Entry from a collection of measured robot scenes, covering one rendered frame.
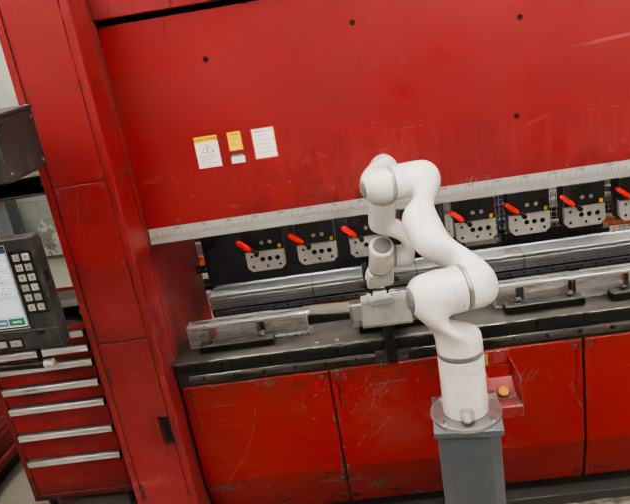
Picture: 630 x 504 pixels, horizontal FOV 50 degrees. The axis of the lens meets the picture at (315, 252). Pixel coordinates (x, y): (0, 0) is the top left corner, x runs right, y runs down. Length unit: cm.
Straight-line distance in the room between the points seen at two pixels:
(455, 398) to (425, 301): 30
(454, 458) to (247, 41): 151
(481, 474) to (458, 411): 19
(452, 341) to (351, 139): 100
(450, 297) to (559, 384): 123
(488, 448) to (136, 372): 137
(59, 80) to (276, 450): 163
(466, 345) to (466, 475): 38
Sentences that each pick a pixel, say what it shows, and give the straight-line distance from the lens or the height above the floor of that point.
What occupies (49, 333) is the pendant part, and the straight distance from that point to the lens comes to 224.
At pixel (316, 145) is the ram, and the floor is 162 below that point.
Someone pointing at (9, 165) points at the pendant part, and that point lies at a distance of 215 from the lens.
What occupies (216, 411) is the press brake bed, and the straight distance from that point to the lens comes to 283.
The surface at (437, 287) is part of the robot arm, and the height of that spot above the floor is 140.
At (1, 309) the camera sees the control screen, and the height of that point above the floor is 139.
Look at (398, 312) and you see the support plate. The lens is 253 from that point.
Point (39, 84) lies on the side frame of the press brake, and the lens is 245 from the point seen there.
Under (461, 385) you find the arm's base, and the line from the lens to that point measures 182.
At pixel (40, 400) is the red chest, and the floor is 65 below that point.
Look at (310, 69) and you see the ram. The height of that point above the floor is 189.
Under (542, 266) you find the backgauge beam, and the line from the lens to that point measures 306.
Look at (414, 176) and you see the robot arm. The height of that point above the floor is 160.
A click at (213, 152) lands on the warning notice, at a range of 254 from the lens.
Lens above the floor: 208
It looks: 19 degrees down
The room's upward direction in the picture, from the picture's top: 10 degrees counter-clockwise
